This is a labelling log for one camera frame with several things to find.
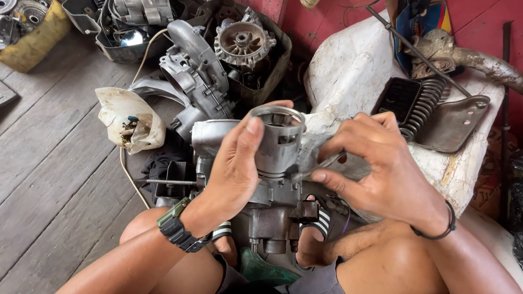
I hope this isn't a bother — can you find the black upright bar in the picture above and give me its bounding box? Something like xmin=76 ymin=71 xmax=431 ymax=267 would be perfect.
xmin=500 ymin=20 xmax=514 ymax=227

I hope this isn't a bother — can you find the rusty finned flywheel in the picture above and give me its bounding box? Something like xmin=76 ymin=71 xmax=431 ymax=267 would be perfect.
xmin=214 ymin=21 xmax=277 ymax=69

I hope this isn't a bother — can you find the yellow container of metal parts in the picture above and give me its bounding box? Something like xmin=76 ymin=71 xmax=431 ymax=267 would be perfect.
xmin=0 ymin=0 xmax=73 ymax=74

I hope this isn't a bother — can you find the white plastic bag of parts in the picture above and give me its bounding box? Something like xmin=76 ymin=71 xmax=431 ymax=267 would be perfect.
xmin=95 ymin=87 xmax=167 ymax=155

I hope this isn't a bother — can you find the rusty exhaust pipe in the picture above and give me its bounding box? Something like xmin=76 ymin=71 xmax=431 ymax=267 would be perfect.
xmin=404 ymin=28 xmax=523 ymax=95

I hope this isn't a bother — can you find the black plastic bag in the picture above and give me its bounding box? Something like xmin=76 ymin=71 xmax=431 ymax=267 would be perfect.
xmin=508 ymin=150 xmax=523 ymax=270

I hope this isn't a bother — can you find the white scooter body panel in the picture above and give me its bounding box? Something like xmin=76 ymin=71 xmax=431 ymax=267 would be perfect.
xmin=303 ymin=9 xmax=506 ymax=224

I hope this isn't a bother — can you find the person's right hand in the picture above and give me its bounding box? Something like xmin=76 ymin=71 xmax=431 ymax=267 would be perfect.
xmin=311 ymin=111 xmax=449 ymax=232

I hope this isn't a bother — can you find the black cloth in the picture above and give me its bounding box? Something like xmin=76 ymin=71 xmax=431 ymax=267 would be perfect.
xmin=140 ymin=149 xmax=193 ymax=193

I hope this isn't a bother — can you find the long thin metal rod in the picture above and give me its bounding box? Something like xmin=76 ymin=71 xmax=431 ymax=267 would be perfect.
xmin=365 ymin=6 xmax=473 ymax=98

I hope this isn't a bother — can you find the grey plastic tub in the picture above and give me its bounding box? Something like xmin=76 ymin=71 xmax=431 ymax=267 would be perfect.
xmin=61 ymin=0 xmax=103 ymax=36

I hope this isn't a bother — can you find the dark crate of engine parts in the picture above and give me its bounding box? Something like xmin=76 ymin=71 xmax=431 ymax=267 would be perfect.
xmin=186 ymin=0 xmax=293 ymax=108

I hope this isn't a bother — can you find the white cable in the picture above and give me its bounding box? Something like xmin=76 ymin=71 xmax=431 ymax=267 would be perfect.
xmin=119 ymin=28 xmax=169 ymax=210

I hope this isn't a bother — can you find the person's left hand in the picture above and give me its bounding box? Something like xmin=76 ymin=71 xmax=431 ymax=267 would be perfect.
xmin=189 ymin=100 xmax=295 ymax=234

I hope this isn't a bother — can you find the dark flat metal piece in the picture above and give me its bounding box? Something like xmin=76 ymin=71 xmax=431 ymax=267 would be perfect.
xmin=0 ymin=81 xmax=19 ymax=108

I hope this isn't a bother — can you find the black coil spring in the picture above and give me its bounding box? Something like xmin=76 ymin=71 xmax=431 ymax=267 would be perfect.
xmin=399 ymin=75 xmax=448 ymax=143

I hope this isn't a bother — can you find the silver engine casing cover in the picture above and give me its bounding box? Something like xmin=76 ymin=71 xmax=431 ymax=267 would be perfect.
xmin=159 ymin=19 xmax=237 ymax=141

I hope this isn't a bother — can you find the green black wrist watch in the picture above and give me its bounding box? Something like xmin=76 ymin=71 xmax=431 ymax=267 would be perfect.
xmin=157 ymin=197 xmax=214 ymax=253

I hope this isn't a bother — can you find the black cord wristband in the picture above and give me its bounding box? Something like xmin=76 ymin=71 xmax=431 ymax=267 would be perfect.
xmin=410 ymin=199 xmax=457 ymax=241

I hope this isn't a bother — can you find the grey metal bracket plate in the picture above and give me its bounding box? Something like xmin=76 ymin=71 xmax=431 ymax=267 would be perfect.
xmin=414 ymin=95 xmax=491 ymax=154

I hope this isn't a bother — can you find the grey engine crankcase block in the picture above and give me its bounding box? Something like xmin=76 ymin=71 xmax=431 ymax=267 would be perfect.
xmin=135 ymin=118 xmax=327 ymax=255

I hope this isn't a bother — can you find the black tub of metal parts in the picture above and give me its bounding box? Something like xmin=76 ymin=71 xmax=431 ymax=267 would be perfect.
xmin=95 ymin=0 xmax=185 ymax=64

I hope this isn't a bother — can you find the black white striped sandal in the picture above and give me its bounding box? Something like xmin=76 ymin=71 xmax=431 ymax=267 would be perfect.
xmin=211 ymin=221 xmax=233 ymax=241
xmin=299 ymin=205 xmax=332 ymax=241

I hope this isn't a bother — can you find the person's right leg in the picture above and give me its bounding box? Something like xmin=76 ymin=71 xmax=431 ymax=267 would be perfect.
xmin=295 ymin=195 xmax=450 ymax=294

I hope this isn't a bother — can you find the black ribbed rectangular part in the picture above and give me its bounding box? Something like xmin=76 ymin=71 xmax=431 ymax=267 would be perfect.
xmin=370 ymin=77 xmax=422 ymax=126

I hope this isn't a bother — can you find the silver engine cylinder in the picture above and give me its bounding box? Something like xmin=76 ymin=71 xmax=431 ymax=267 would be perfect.
xmin=249 ymin=105 xmax=306 ymax=180

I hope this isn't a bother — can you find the purple wire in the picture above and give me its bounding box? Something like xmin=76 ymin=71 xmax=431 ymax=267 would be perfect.
xmin=326 ymin=194 xmax=353 ymax=235

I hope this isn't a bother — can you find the blue cardboard box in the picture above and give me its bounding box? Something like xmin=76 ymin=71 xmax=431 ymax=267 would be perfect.
xmin=385 ymin=0 xmax=453 ymax=78

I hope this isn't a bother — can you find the green plastic sheet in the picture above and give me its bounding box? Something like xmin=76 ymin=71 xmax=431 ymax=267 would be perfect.
xmin=239 ymin=247 xmax=301 ymax=287

